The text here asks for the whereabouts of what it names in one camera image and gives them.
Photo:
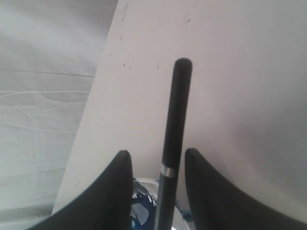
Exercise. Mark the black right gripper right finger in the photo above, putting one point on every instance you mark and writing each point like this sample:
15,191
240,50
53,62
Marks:
216,204

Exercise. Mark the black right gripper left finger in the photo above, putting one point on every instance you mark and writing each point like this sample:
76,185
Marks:
104,205

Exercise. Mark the black paintbrush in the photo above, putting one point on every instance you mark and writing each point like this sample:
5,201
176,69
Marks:
172,149

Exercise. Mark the white plate with blue paint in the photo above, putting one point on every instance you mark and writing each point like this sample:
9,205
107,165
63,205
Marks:
144,202

